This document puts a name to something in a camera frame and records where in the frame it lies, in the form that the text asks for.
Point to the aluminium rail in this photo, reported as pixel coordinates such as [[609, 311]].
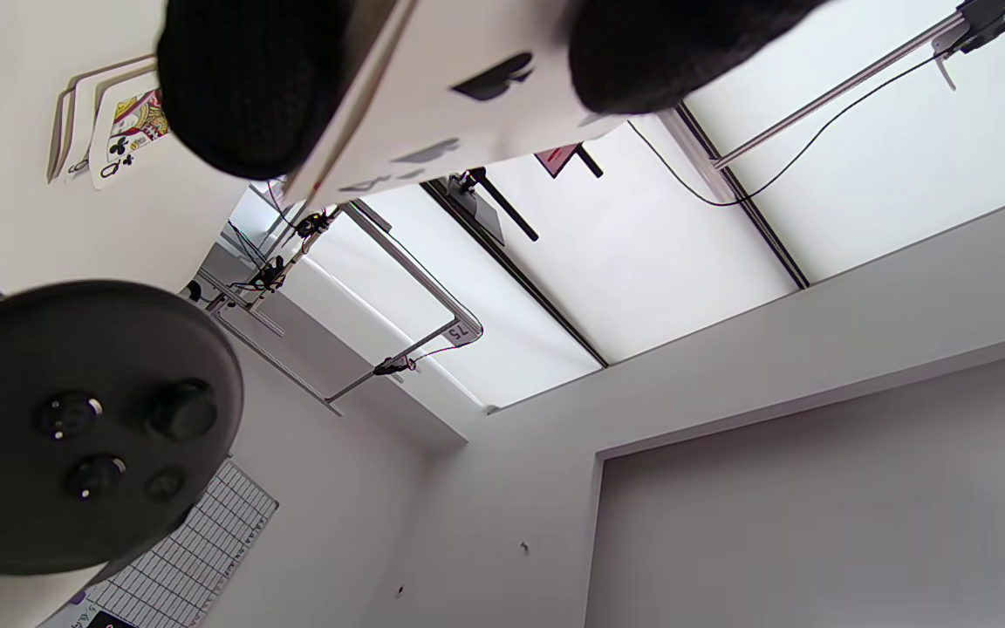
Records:
[[834, 92]]

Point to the deck of playing cards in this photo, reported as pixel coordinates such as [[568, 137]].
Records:
[[354, 122]]

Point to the black clubs playing card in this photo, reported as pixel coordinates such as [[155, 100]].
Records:
[[58, 139], [82, 139]]

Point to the person's left hand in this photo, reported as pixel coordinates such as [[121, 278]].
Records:
[[241, 87]]

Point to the single black spade playing card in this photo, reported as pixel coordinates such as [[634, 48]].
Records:
[[468, 52]]

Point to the white grid chart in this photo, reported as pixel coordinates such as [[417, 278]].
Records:
[[197, 549]]

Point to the aluminium frame rig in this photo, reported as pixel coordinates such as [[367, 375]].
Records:
[[415, 270]]

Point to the clubs face playing card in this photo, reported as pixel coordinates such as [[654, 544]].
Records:
[[132, 131]]

